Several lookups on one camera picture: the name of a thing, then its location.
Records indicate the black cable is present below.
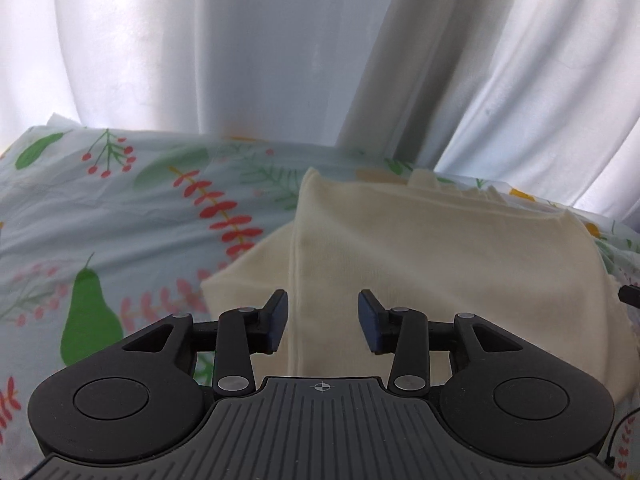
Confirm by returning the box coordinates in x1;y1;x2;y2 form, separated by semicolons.
604;406;640;467

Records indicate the white sheer curtain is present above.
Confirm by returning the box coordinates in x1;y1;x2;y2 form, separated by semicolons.
1;0;639;226

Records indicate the cream knit sweater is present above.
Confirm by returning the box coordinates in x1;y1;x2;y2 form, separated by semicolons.
202;170;639;400

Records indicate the floral light blue bedsheet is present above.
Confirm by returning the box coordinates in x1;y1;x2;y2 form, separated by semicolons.
0;114;640;480

